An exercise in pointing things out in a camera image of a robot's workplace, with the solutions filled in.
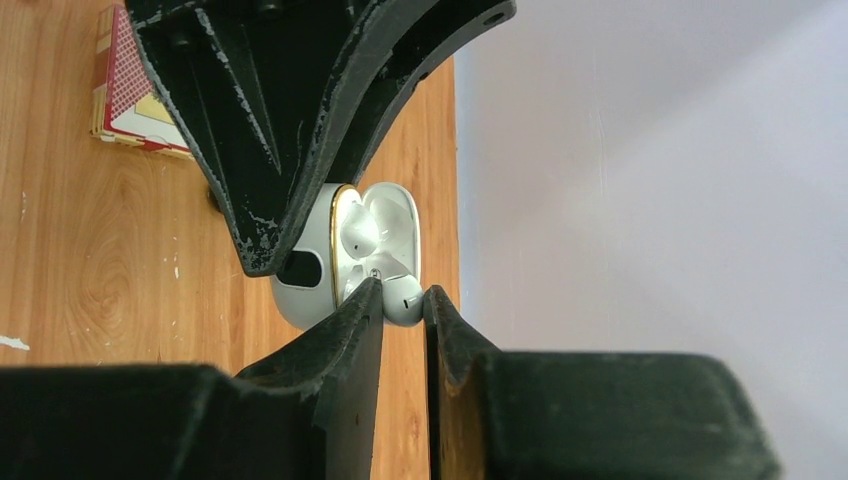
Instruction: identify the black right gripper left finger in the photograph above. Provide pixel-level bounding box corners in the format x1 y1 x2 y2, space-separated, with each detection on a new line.
1 279 383 479

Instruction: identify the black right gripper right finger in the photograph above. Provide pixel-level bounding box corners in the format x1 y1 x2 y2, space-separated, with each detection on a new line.
423 286 782 479

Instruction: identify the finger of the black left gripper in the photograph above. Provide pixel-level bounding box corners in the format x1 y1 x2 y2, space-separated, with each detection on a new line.
125 1 432 277
344 0 516 184

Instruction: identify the white earbud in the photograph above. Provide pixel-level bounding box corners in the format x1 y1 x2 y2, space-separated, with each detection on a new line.
382 274 424 327

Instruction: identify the white earbud charging case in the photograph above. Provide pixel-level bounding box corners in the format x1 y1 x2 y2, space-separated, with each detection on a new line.
270 182 421 330

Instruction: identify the playing card deck box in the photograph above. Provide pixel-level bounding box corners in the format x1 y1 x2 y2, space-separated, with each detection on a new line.
89 4 193 160

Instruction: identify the white plastic scrap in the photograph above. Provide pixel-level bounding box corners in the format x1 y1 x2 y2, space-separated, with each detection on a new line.
0 335 30 351

